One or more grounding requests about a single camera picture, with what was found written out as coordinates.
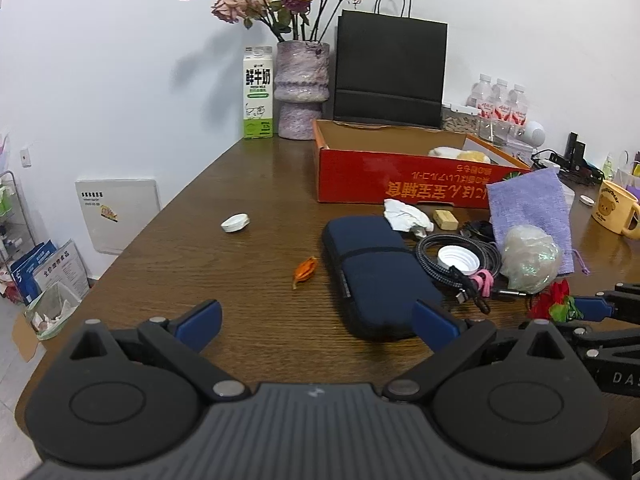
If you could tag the purple speckled vase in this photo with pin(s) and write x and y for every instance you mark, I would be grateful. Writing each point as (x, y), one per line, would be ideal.
(300, 90)

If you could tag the white ribbed bottle cap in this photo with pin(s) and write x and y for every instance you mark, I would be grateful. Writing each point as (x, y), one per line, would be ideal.
(456, 259)

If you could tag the white green milk carton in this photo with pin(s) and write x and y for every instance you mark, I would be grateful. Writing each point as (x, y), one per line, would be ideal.
(258, 95)

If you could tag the white power strip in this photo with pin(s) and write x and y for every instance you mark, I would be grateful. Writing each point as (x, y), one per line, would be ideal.
(547, 162)

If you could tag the black desk stand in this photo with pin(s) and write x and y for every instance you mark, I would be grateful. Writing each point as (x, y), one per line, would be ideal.
(577, 157)

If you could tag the red cardboard box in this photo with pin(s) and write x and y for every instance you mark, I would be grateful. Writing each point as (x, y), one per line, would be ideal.
(370, 175)

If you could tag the clear container of pellets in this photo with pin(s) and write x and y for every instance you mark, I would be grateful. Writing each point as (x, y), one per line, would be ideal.
(459, 121)

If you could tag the clear water bottle red label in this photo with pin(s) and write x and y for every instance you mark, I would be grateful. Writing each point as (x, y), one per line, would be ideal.
(517, 107)
(479, 95)
(499, 102)

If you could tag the white and yellow plush toy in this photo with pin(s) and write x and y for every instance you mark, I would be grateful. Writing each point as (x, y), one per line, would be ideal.
(447, 152)

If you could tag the white wall socket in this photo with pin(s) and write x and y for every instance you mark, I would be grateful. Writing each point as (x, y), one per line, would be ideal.
(25, 157)

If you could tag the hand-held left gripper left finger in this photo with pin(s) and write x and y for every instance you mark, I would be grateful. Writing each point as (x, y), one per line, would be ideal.
(202, 322)

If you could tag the clear glass jar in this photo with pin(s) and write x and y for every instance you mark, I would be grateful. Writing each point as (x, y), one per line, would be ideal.
(494, 132)

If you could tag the cardboard trash carton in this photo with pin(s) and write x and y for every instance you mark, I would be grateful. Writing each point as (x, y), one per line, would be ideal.
(50, 310)

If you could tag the white round speaker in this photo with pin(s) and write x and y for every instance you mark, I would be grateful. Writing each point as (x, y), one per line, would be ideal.
(531, 134)

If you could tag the white tissue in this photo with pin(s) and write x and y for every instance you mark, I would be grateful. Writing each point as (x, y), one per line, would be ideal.
(402, 215)

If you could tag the red artificial flower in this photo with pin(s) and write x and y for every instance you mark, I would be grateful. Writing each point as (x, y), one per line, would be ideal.
(547, 305)

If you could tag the navy blue case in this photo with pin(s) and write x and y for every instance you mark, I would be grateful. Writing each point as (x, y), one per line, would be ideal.
(370, 270)

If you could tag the white wall panel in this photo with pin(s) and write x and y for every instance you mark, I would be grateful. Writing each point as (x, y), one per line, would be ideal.
(120, 210)

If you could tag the small white gift bag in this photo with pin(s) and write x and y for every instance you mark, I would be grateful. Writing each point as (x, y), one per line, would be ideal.
(627, 175)

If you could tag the black paper bag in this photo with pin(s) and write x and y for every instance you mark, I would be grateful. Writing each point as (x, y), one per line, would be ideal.
(390, 70)

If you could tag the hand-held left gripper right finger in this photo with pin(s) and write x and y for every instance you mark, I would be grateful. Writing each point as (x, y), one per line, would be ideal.
(435, 327)

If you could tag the white tissue box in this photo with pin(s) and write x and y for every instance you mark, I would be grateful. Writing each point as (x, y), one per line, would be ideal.
(517, 151)

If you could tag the grey pet food bag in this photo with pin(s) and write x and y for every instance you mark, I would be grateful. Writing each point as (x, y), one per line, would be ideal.
(62, 272)

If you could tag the blue pet food bag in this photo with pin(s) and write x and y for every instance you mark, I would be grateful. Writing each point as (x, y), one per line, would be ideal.
(27, 275)

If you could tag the small white lid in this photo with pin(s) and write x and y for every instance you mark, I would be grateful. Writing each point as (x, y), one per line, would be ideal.
(586, 200)
(235, 223)

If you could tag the small green bottle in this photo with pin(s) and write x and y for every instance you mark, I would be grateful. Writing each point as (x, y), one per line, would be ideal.
(608, 167)

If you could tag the clear plastic wrap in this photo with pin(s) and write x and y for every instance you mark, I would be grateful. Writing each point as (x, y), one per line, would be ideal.
(530, 257)

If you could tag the wooden desktop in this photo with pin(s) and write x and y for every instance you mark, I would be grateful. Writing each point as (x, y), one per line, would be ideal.
(250, 185)

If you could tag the orange dried petal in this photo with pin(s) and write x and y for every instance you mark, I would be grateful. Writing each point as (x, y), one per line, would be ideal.
(305, 270)

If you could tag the yellow bear mug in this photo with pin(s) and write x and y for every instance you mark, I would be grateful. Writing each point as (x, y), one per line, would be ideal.
(612, 207)

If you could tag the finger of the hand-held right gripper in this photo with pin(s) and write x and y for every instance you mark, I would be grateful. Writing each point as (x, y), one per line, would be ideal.
(605, 337)
(595, 307)

